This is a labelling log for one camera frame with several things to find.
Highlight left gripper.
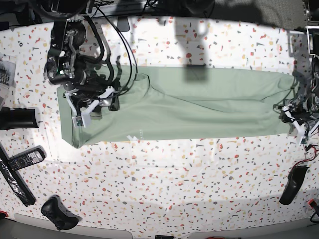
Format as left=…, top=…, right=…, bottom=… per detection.
left=273, top=99, right=319, bottom=137

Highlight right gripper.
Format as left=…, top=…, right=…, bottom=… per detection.
left=62, top=82, right=120, bottom=119

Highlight green T-shirt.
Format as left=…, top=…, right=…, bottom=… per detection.
left=57, top=67, right=296, bottom=148

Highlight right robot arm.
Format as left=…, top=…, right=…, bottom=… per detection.
left=30, top=0, right=121, bottom=121

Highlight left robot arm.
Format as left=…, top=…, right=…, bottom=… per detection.
left=278, top=0, right=319, bottom=145

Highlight black TV remote control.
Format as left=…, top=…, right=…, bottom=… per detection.
left=8, top=146, right=46, bottom=171

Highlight small red clip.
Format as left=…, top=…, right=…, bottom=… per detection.
left=308, top=199, right=317, bottom=208

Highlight clear plastic parts box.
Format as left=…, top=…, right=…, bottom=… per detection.
left=0, top=60, right=16, bottom=88

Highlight terrazzo patterned table cloth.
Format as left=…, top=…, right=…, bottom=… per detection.
left=0, top=17, right=319, bottom=238

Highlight black game controller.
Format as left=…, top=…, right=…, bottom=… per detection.
left=41, top=195, right=82, bottom=231

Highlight long black bar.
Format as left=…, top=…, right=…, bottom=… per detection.
left=0, top=145, right=36, bottom=207

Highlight red and black wires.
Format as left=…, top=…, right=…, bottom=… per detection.
left=290, top=143, right=319, bottom=175

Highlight black cylindrical handle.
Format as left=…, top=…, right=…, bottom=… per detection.
left=0, top=107, right=39, bottom=130

